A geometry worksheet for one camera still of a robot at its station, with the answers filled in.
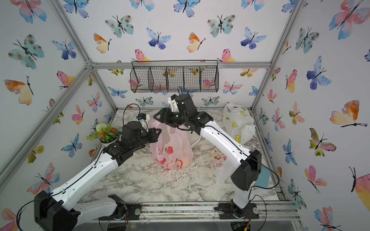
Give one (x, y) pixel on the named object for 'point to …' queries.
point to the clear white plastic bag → (221, 167)
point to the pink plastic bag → (173, 150)
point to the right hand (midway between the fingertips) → (157, 117)
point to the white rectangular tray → (194, 137)
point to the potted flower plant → (105, 134)
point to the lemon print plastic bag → (238, 122)
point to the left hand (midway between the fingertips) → (162, 129)
